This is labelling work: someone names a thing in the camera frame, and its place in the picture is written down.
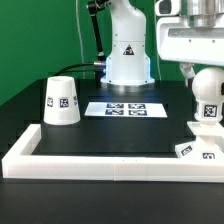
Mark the white lamp shade cone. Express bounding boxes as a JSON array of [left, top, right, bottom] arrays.
[[44, 76, 80, 125]]

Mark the white U-shaped fence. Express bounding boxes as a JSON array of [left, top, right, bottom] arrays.
[[2, 124, 224, 183]]

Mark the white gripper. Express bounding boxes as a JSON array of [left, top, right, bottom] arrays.
[[155, 0, 224, 88]]

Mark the white lamp base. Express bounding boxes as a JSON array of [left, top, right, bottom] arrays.
[[175, 121, 224, 160]]

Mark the white hanging cable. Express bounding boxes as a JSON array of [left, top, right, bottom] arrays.
[[75, 0, 86, 80]]

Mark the white sheet with markers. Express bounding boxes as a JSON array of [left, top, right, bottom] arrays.
[[85, 102, 167, 118]]

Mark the white lamp bulb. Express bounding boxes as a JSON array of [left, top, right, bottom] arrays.
[[192, 67, 224, 125]]

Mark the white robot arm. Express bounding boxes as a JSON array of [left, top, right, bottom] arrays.
[[101, 0, 224, 88]]

